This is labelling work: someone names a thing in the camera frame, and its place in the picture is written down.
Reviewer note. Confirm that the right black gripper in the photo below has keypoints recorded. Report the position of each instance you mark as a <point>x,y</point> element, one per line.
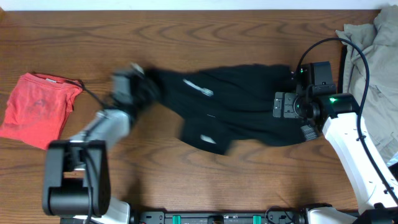
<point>282,104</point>

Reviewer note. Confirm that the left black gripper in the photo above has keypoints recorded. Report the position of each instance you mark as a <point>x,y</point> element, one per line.
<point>143,90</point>

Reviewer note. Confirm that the black polo shirt white logo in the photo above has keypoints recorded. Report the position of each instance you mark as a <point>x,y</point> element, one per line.
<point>223,104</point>

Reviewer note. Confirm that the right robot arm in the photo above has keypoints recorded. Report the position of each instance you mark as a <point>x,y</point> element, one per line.
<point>336,116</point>

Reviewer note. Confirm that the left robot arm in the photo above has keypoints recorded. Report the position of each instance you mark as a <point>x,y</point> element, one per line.
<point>77,185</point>

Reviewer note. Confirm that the beige khaki garment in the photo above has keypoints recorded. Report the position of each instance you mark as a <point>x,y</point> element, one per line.
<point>378,41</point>

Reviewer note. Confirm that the folded red t-shirt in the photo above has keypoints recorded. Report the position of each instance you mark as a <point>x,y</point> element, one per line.
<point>38,108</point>

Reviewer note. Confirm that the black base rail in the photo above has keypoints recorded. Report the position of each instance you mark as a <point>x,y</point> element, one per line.
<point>272,215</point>

